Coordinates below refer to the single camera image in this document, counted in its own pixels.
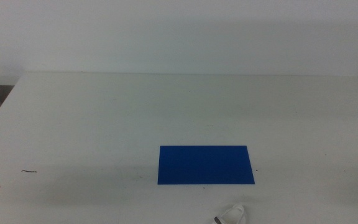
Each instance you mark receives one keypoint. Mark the blue rectangular mat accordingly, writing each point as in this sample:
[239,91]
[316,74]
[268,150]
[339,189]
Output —
[205,165]

